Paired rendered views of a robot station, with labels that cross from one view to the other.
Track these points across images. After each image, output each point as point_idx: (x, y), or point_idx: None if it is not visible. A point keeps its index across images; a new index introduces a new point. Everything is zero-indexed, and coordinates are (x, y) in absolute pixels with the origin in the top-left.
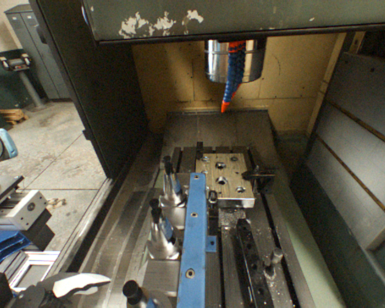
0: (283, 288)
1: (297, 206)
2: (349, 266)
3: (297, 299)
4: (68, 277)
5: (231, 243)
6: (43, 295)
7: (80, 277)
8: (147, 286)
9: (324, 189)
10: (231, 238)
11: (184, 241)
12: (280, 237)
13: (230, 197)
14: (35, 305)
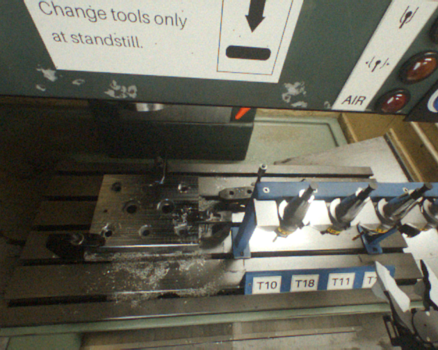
0: (266, 180)
1: (145, 160)
2: (224, 142)
3: (270, 173)
4: (395, 299)
5: (235, 212)
6: (416, 313)
7: (389, 286)
8: (376, 219)
9: (167, 120)
10: None
11: (341, 196)
12: (224, 170)
13: (197, 198)
14: (423, 314)
